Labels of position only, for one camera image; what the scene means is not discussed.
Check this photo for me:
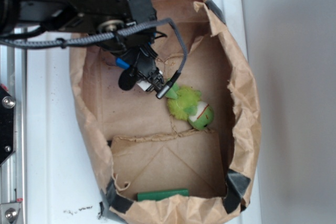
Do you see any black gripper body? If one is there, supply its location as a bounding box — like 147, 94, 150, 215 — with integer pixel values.
97, 0, 166, 63

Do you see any blue rectangular block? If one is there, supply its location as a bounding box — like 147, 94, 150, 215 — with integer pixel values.
115, 58, 130, 70

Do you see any green rectangular block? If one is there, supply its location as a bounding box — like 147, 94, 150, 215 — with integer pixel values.
137, 188, 189, 201

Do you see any green plush toy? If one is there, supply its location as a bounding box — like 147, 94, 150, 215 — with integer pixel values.
165, 83, 214, 131

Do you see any brown paper bag tray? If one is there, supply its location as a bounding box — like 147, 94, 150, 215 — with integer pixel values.
70, 0, 261, 223

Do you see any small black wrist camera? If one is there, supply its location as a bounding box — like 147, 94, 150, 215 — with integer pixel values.
118, 50, 166, 95

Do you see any grey braided camera cable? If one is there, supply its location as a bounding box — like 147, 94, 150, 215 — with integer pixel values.
0, 17, 188, 99

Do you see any aluminium extrusion rail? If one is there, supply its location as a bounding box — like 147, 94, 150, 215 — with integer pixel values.
1, 45, 27, 223

